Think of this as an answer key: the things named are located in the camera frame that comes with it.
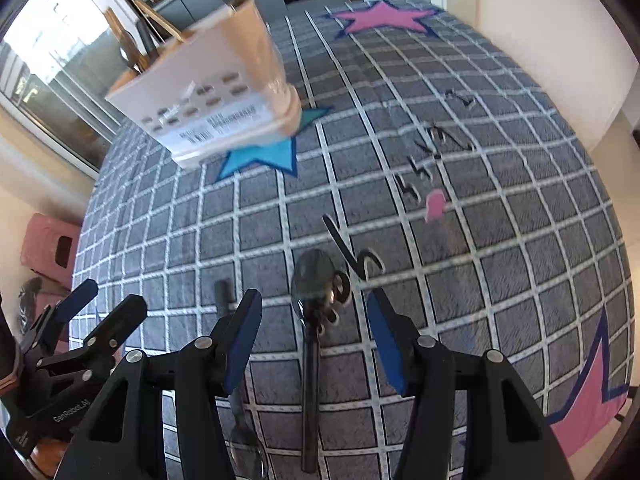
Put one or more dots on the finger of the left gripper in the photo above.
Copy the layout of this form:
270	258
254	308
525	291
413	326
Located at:
48	327
107	329

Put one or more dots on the pink plastic stool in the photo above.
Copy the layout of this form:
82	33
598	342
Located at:
49	250

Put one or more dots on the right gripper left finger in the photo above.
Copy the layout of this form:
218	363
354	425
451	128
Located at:
121	436

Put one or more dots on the beige plastic utensil holder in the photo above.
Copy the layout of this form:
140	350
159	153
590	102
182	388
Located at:
222	88

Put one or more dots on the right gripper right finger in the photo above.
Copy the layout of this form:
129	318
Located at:
506	437

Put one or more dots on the glass sliding door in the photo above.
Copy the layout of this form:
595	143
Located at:
59	58

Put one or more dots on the grey checkered tablecloth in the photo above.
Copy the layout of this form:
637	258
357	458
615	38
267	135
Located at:
440	172

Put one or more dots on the dark chopstick in holder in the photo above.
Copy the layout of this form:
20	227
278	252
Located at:
128	47

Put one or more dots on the dark handled spoon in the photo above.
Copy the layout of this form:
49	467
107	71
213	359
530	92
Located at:
316	288

